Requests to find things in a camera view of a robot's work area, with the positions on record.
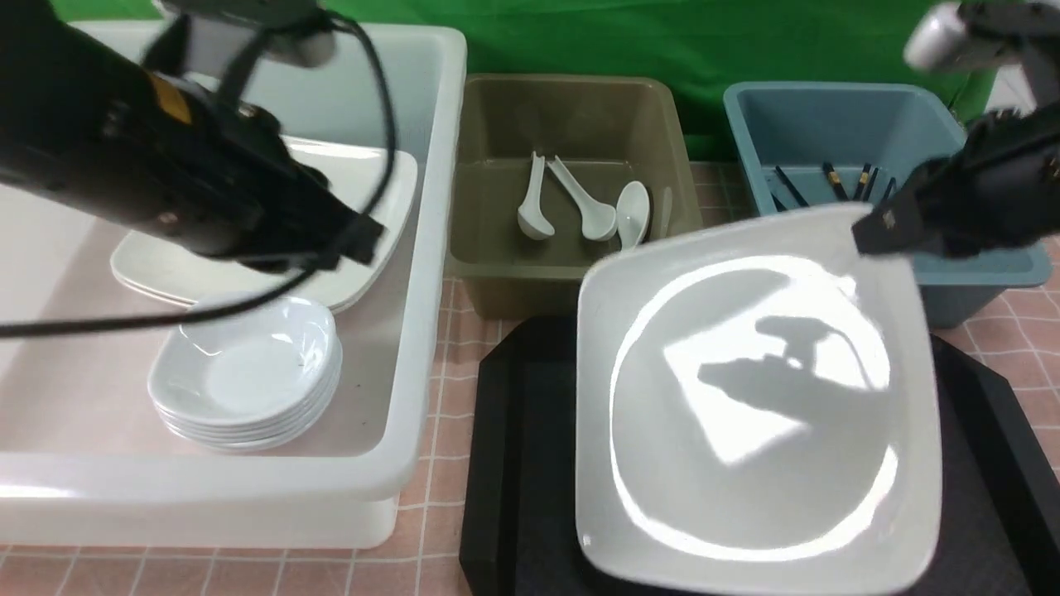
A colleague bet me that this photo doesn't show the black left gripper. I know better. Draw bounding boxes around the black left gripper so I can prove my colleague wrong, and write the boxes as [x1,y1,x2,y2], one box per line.
[157,107,386,274]

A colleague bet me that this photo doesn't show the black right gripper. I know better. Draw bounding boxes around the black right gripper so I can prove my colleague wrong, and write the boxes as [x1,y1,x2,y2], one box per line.
[851,159,1044,257]

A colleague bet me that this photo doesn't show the large white square plate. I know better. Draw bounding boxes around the large white square plate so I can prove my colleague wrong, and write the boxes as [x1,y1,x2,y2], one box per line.
[573,203,942,595]

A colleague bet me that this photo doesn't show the white ceramic soup spoon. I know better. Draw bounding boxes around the white ceramic soup spoon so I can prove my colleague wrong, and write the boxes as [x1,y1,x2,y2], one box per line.
[516,151,554,241]

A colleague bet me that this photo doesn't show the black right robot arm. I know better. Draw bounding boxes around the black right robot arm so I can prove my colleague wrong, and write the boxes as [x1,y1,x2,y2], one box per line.
[851,105,1059,259]

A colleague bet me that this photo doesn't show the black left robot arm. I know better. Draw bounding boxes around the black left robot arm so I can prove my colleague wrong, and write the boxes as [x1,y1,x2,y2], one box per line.
[2,1,383,274]

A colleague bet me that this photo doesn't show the black chopstick gold band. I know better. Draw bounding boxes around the black chopstick gold band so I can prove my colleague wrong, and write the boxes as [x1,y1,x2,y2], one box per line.
[852,163,872,201]
[822,162,850,201]

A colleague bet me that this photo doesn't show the stacked white square plates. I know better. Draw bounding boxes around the stacked white square plates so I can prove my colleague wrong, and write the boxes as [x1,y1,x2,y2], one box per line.
[109,137,418,315]

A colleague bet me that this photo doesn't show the black chopstick in bin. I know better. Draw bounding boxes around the black chopstick in bin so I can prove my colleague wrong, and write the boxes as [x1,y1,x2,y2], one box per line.
[773,166,809,208]

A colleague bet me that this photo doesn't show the blue plastic bin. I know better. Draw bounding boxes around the blue plastic bin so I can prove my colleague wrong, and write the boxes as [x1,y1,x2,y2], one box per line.
[723,82,1053,329]

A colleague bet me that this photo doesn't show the stacked small white bowls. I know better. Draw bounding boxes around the stacked small white bowls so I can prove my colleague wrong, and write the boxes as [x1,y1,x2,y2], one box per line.
[147,296,342,453]

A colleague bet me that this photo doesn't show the green backdrop cloth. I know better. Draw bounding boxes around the green backdrop cloth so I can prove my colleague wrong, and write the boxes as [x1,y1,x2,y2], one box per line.
[50,0,1024,163]

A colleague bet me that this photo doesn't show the black serving tray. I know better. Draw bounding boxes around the black serving tray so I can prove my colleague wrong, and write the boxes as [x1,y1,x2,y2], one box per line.
[459,315,1059,595]

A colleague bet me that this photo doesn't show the olive green plastic bin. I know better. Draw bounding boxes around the olive green plastic bin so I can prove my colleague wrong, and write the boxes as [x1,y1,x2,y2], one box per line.
[446,74,704,320]

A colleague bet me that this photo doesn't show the white spoon in bin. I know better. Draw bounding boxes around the white spoon in bin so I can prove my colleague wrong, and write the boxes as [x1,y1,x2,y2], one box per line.
[614,180,651,252]
[547,157,618,242]

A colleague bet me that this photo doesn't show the black camera cable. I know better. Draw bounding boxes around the black camera cable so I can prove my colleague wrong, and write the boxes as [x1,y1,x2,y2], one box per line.
[0,12,398,340]

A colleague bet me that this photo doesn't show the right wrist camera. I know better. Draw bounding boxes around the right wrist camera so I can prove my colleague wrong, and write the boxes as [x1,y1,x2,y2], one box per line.
[903,1,1059,107]

